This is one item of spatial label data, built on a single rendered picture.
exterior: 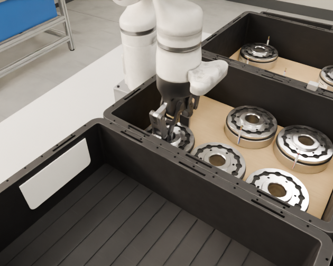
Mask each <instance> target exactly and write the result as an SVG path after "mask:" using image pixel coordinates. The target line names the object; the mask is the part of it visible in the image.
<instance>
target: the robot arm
mask: <svg viewBox="0 0 333 266"><path fill-rule="evenodd" d="M113 1H114V2H115V3H116V4H118V5H120V6H127V8H126V10H125V11H124V12H123V14H122V15H121V16H120V19H119V25H120V30H121V38H122V45H123V53H122V55H121V57H122V64H123V72H124V80H125V84H127V86H128V88H129V89H130V90H131V91H133V90H134V89H135V88H137V87H138V86H140V85H141V84H142V83H144V82H145V81H147V80H148V79H149V78H151V77H152V76H154V75H155V74H156V86H157V89H158V90H159V92H160V94H161V96H162V98H161V102H160V108H159V109H158V110H157V111H154V110H151V111H150V113H149V116H150V121H151V125H152V130H153V133H154V134H156V135H158V136H160V137H161V138H162V139H163V140H165V141H171V140H173V130H174V127H175V125H176V124H177V123H178V121H179V118H180V121H179V122H180V123H182V124H184V125H186V126H187V127H189V128H190V119H191V116H192V115H193V110H194V109H195V110H196V109H197V108H198V104H199V99H200V96H202V95H204V94H206V93H207V92H209V91H210V90H211V89H212V88H213V87H214V86H215V85H217V84H218V83H219V82H220V81H221V80H222V79H223V78H224V77H225V76H226V75H227V71H228V63H227V62H226V61H223V60H216V61H210V62H203V61H202V60H201V39H202V26H203V18H204V16H203V11H202V9H201V7H200V6H199V5H197V4H195V3H193V2H190V1H187V0H113ZM156 24H157V29H156ZM193 98H194V100H195V101H194V103H193V102H192V99H193ZM167 114H168V115H170V116H172V117H174V118H171V117H168V116H167ZM166 122H167V123H169V128H167V127H166Z"/></svg>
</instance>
